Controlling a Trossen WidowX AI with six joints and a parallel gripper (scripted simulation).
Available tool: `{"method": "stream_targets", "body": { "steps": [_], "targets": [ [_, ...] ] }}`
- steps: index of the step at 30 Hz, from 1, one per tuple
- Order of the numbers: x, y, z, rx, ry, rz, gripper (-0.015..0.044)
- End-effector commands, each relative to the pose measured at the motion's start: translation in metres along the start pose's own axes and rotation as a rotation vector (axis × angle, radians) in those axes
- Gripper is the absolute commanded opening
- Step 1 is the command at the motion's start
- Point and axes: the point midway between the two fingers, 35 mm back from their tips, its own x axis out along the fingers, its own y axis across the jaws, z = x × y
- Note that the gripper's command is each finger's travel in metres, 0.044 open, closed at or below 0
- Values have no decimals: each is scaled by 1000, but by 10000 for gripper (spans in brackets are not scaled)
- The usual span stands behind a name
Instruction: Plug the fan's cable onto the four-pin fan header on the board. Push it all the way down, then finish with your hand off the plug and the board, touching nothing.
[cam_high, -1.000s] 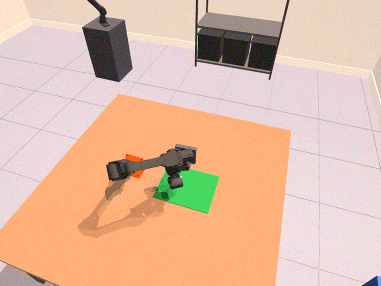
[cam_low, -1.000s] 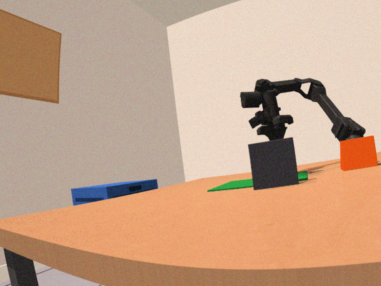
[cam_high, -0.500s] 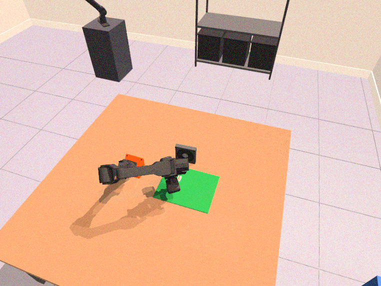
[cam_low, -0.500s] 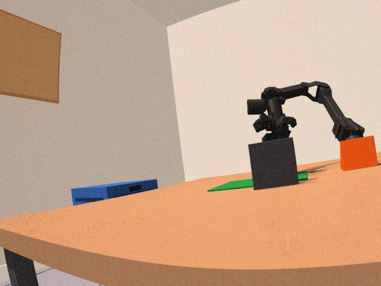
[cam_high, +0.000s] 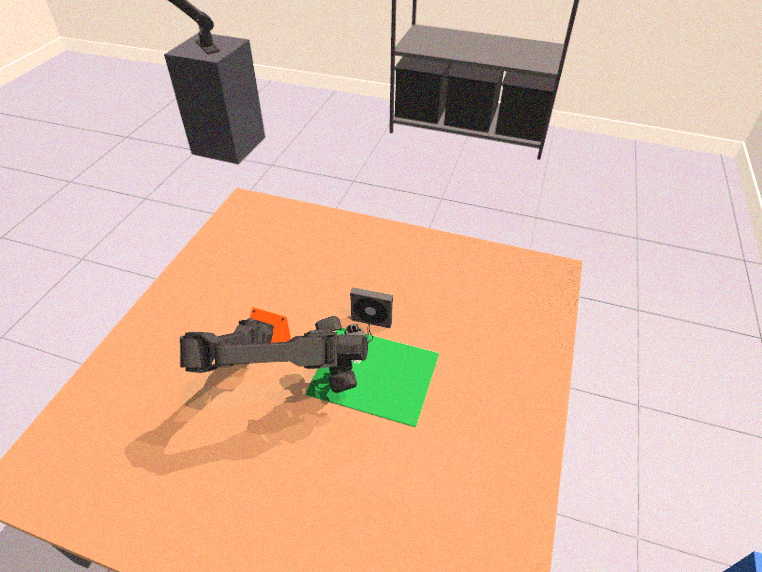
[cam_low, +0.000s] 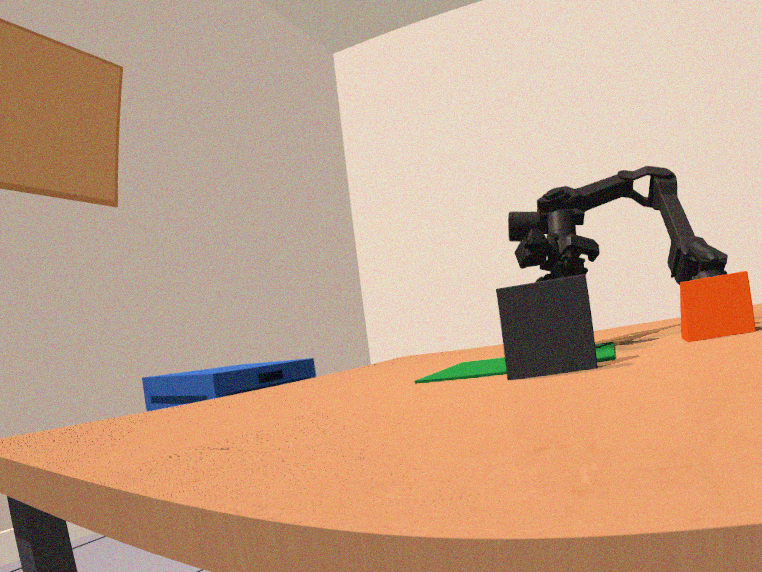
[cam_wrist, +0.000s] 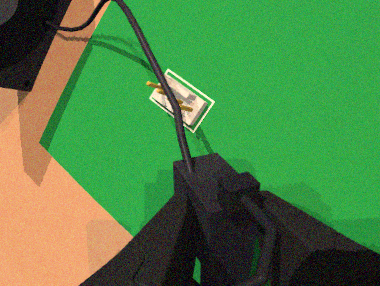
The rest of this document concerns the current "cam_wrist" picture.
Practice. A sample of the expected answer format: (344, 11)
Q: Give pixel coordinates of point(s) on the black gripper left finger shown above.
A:
(156, 255)

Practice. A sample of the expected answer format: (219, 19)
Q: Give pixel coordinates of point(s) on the black cable with plug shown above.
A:
(225, 208)

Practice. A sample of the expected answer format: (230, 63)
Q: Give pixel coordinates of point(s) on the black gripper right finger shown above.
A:
(309, 253)

